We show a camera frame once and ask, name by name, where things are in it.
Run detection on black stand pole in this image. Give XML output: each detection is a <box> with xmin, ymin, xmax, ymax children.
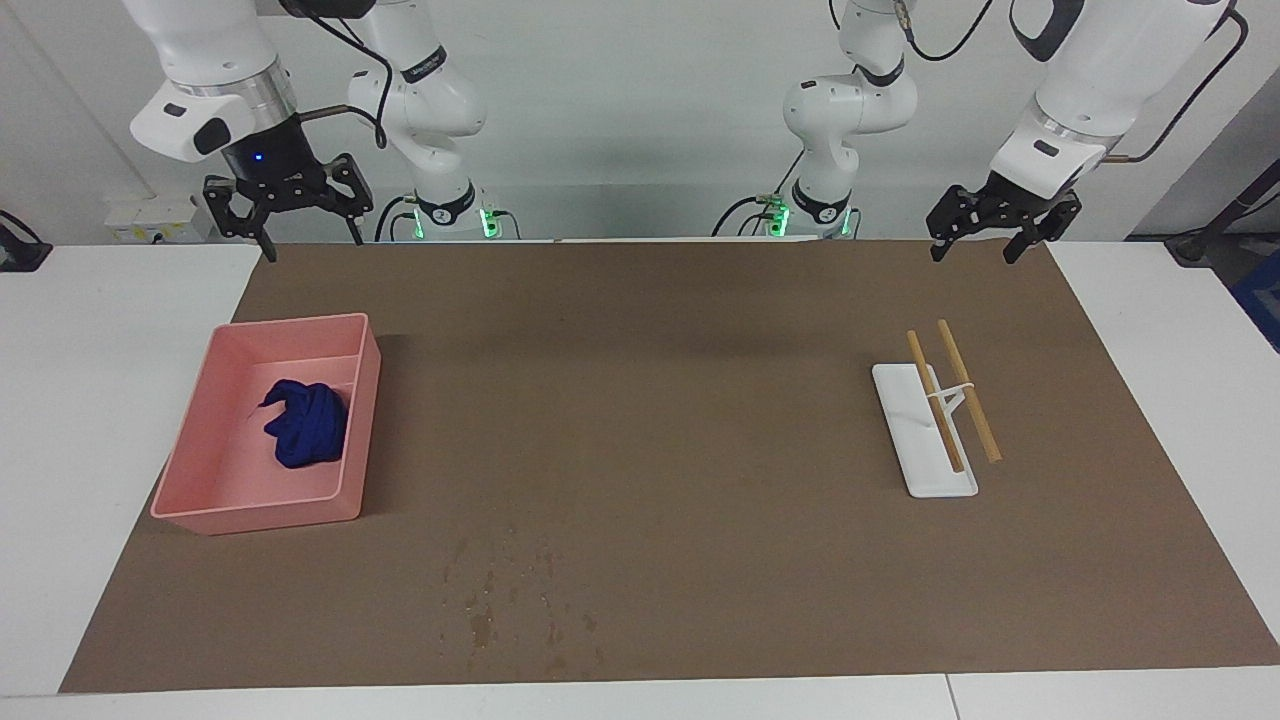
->
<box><xmin>1165</xmin><ymin>158</ymin><xmax>1280</xmax><ymax>267</ymax></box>

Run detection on black clamp mount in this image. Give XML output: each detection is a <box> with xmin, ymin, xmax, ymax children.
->
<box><xmin>0</xmin><ymin>208</ymin><xmax>53</xmax><ymax>273</ymax></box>

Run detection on black base cable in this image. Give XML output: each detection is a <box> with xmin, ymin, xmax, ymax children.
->
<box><xmin>712</xmin><ymin>150</ymin><xmax>801</xmax><ymax>238</ymax></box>
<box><xmin>375</xmin><ymin>193</ymin><xmax>421</xmax><ymax>242</ymax></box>

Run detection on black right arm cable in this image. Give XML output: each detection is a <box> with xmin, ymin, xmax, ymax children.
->
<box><xmin>280</xmin><ymin>0</ymin><xmax>391</xmax><ymax>151</ymax></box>

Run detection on brown paper mat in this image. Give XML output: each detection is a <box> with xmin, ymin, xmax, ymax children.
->
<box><xmin>58</xmin><ymin>238</ymin><xmax>1280</xmax><ymax>694</ymax></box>

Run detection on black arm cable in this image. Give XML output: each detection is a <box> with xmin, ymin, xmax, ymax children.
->
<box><xmin>280</xmin><ymin>0</ymin><xmax>391</xmax><ymax>151</ymax></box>
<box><xmin>900</xmin><ymin>0</ymin><xmax>1251</xmax><ymax>163</ymax></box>

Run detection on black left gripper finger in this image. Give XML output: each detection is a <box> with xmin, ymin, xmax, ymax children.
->
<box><xmin>1004</xmin><ymin>195</ymin><xmax>1084</xmax><ymax>266</ymax></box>
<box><xmin>925</xmin><ymin>184</ymin><xmax>987</xmax><ymax>264</ymax></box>

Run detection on blue crate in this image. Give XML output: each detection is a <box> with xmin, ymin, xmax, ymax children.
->
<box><xmin>1232</xmin><ymin>250</ymin><xmax>1280</xmax><ymax>353</ymax></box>

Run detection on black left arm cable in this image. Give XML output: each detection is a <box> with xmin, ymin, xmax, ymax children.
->
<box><xmin>900</xmin><ymin>0</ymin><xmax>1251</xmax><ymax>163</ymax></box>

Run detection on blue towel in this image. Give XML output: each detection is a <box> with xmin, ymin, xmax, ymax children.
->
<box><xmin>258</xmin><ymin>378</ymin><xmax>350</xmax><ymax>470</ymax></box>

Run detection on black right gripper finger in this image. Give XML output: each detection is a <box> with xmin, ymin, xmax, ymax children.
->
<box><xmin>319</xmin><ymin>152</ymin><xmax>374</xmax><ymax>247</ymax></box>
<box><xmin>203</xmin><ymin>177</ymin><xmax>279</xmax><ymax>264</ymax></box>

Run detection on white towel rack wooden rods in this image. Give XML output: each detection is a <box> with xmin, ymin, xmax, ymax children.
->
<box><xmin>871</xmin><ymin>319</ymin><xmax>1004</xmax><ymax>499</ymax></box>

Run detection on pink plastic bin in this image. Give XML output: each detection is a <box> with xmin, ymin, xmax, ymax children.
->
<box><xmin>150</xmin><ymin>312</ymin><xmax>383</xmax><ymax>536</ymax></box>

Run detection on white wall socket box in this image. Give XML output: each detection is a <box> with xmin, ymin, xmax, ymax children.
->
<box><xmin>105</xmin><ymin>195</ymin><xmax>216</xmax><ymax>244</ymax></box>

